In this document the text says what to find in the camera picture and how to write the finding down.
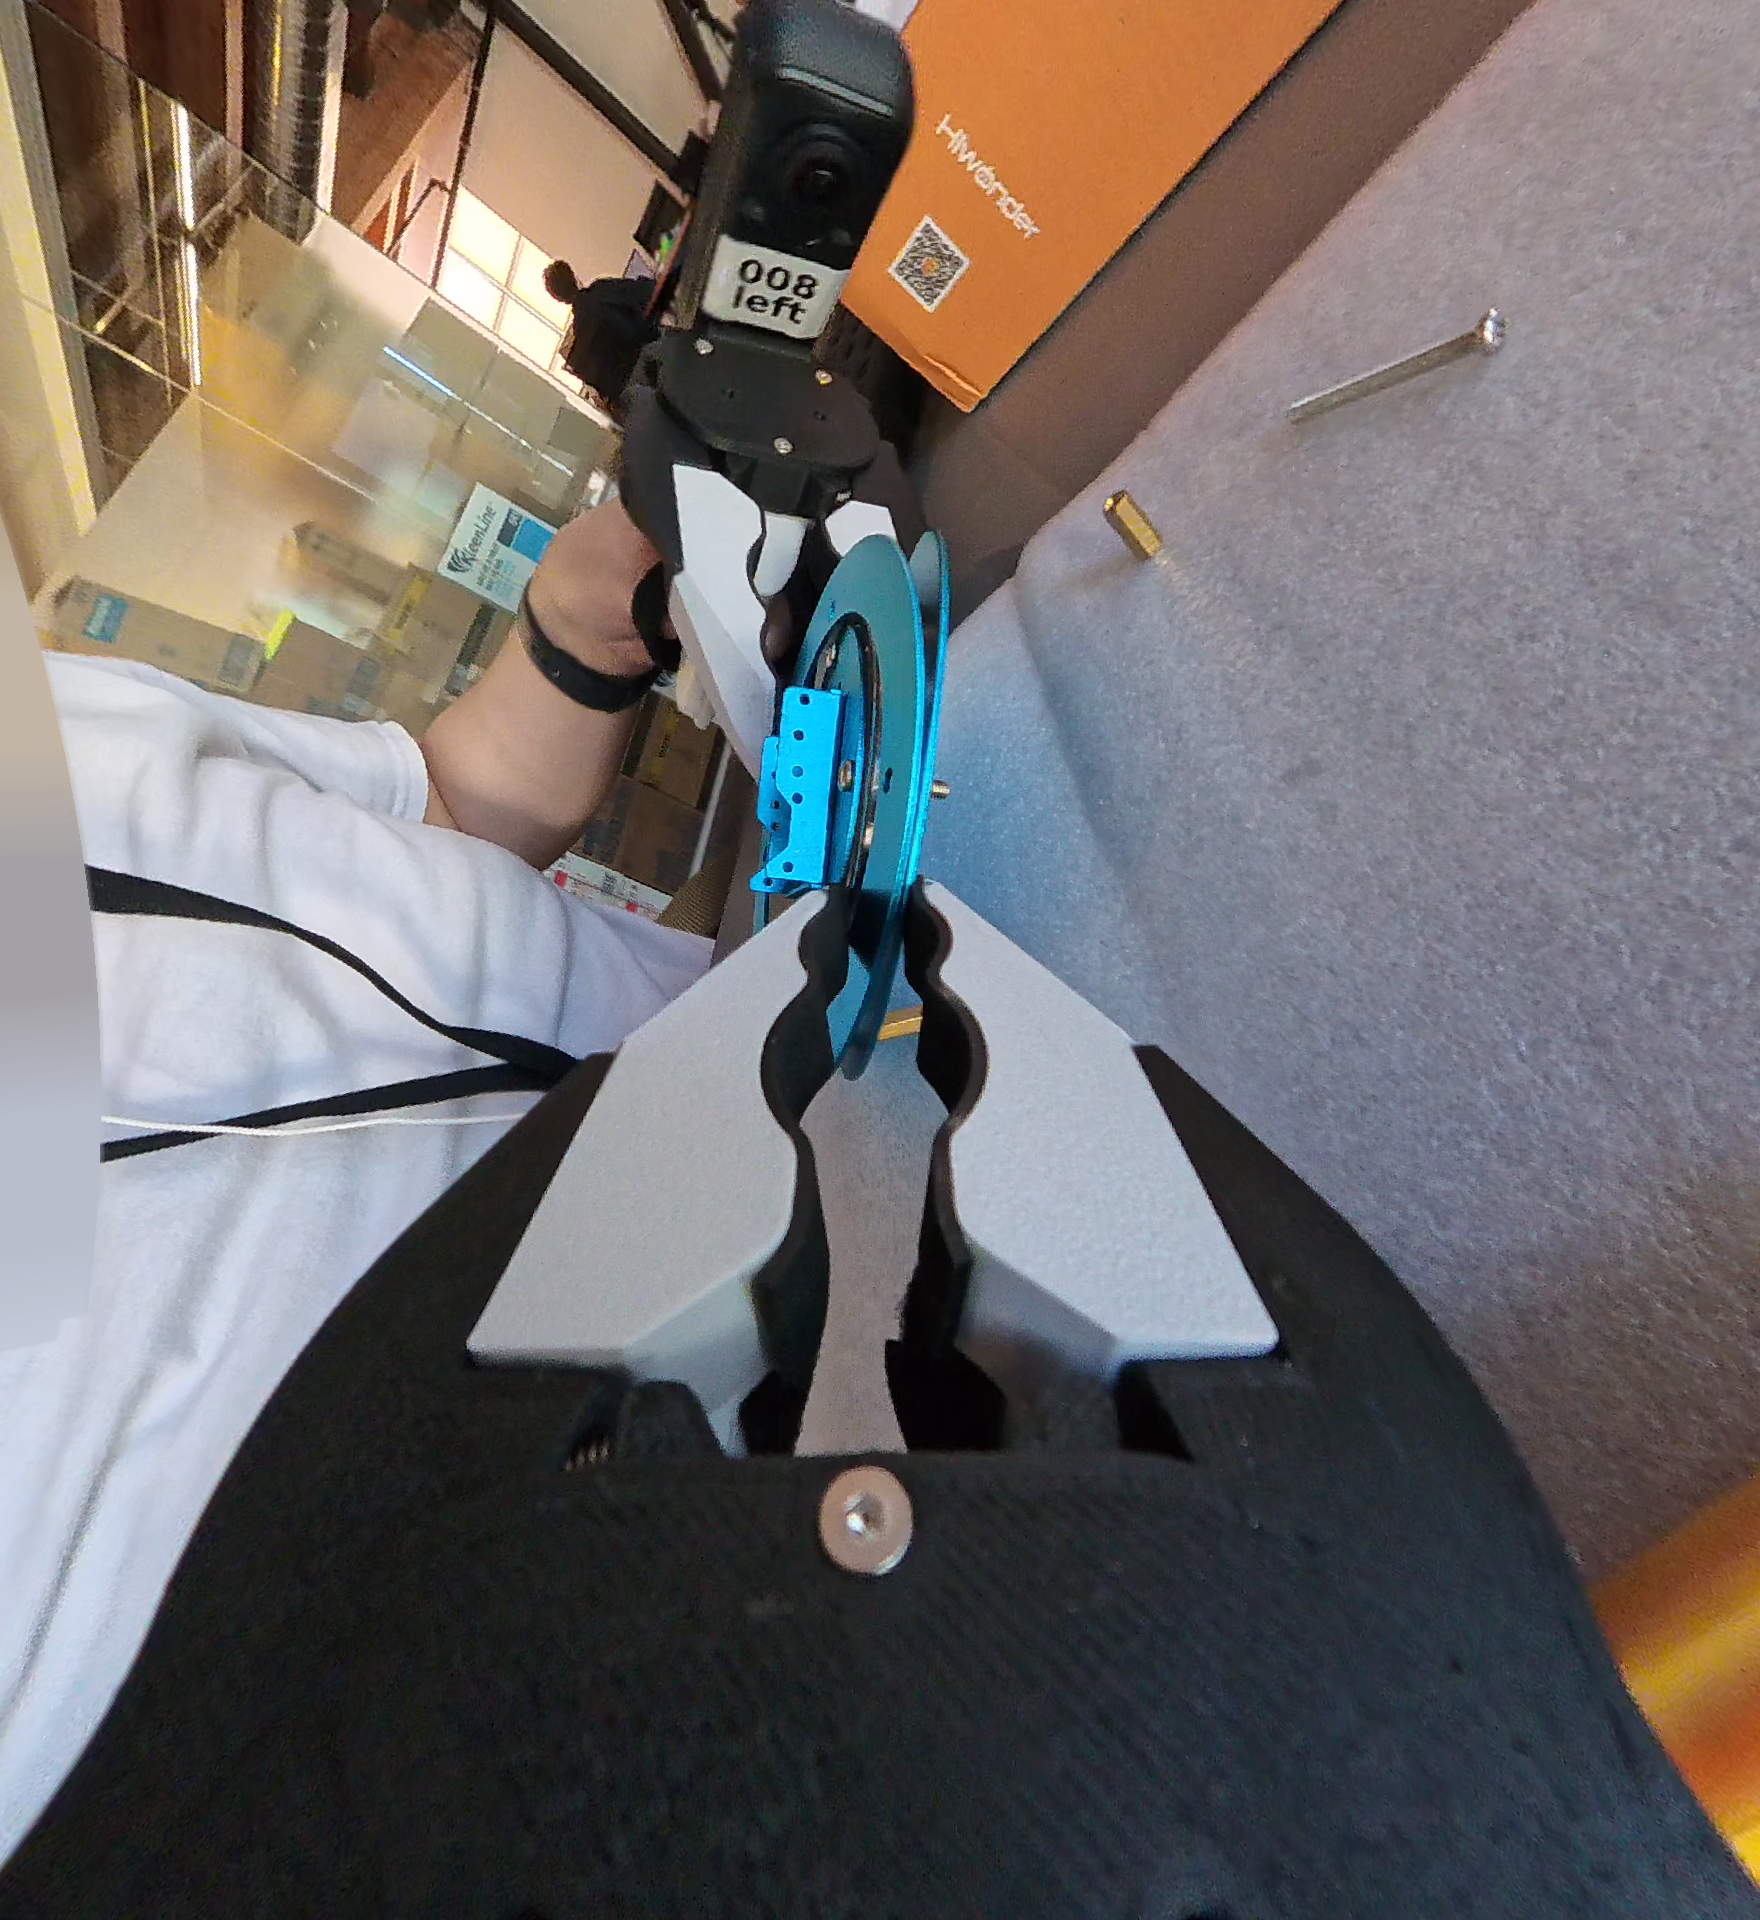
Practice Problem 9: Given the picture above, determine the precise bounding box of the person's left forearm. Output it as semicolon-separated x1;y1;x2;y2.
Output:
417;667;642;876

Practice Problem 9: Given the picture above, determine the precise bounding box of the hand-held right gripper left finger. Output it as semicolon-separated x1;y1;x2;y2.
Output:
464;894;831;1455

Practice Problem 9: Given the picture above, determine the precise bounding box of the black lanyard strap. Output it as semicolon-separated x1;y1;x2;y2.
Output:
81;865;586;1168

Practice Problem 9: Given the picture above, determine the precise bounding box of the blue round metal turntable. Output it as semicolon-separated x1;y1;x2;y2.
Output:
747;527;958;1084

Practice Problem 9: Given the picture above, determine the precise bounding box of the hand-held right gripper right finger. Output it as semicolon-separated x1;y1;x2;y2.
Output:
897;878;1281;1410

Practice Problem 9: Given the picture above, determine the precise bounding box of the person's left hand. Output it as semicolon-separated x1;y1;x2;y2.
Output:
526;492;675;681

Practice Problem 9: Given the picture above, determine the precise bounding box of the black wristband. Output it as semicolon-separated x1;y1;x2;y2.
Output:
514;588;659;716

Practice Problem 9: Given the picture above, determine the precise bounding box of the yellow handled screwdriver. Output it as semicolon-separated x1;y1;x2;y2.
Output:
1588;1417;1760;1920

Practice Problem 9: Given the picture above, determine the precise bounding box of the stack of cardboard boxes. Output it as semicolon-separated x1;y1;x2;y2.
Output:
40;487;740;921

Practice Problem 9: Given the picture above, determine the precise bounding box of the white foam sheet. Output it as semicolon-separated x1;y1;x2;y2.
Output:
795;0;1760;1579

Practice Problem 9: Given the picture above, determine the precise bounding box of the orange cardboard box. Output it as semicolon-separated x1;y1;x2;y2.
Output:
836;0;1341;416

